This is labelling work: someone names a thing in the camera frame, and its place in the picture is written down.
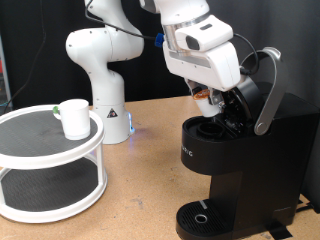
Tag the white coffee pod orange lid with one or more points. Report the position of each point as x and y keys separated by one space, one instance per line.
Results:
x=208 y=108

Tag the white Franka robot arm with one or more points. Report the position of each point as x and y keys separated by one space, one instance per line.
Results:
x=100 y=50

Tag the white two-tier turntable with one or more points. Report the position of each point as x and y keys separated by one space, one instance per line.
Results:
x=50 y=143

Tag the white mug with green tape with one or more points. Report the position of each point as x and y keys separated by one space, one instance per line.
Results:
x=76 y=120

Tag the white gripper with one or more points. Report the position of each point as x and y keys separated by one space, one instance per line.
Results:
x=206 y=66

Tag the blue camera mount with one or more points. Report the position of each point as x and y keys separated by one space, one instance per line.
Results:
x=160 y=39

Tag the grey metal frame post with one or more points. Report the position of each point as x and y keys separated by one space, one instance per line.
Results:
x=5 y=83

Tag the black tape strip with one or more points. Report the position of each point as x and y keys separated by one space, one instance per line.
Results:
x=278 y=231

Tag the black Keurig coffee machine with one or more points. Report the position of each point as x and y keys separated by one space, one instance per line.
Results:
x=253 y=160

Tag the grey tape strip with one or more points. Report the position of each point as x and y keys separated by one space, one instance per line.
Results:
x=203 y=204

